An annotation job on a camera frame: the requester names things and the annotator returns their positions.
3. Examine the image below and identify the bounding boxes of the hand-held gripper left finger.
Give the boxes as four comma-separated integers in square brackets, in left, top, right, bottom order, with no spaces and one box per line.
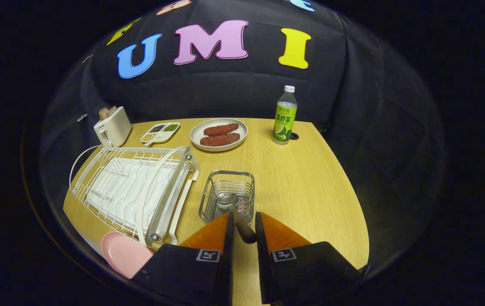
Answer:
[132,211,235,306]

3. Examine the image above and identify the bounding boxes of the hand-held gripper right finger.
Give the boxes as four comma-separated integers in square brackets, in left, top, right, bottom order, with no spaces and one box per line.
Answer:
[254,211,370,304]

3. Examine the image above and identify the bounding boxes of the metal spoon with dark handle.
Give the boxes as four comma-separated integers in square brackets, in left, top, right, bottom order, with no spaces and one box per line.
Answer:
[216,193,257,244]

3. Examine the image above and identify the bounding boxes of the metal wire basket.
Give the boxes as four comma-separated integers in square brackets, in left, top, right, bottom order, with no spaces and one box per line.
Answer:
[199,170,255,235]

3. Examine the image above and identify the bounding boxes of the pink plate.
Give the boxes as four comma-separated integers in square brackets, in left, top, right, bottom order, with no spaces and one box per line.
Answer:
[101,231,154,280]

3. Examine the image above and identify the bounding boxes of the white wire dish rack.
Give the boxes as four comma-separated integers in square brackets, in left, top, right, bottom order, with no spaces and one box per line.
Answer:
[69,144,200,249]

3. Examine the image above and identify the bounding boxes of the white round dish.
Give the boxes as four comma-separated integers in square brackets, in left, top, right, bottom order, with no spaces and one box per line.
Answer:
[190,118,248,152]

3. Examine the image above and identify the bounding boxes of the red meat steak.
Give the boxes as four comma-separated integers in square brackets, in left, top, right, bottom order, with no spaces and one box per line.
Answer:
[203,123,239,137]
[200,133,241,147]

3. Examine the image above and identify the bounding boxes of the green label drink bottle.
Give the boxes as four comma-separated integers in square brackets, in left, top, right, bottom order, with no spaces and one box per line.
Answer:
[272,85,298,146]

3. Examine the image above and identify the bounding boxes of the white divided snack tray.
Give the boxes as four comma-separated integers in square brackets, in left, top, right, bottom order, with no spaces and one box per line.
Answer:
[140,122,181,146]

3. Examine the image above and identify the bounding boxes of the black backdrop cloth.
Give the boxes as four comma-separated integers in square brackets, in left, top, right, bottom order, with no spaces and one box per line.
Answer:
[26,0,447,272]

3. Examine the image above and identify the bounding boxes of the white toaster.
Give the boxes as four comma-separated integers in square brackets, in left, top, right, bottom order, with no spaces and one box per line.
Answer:
[94,106,133,147]

